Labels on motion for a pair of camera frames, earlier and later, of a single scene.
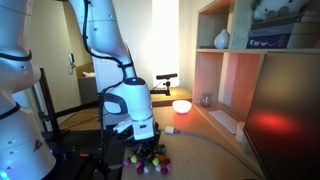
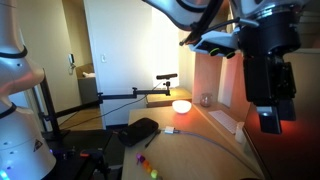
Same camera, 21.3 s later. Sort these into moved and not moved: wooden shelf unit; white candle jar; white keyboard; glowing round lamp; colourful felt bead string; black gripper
Moved: black gripper; colourful felt bead string
Not moved: white candle jar; wooden shelf unit; white keyboard; glowing round lamp
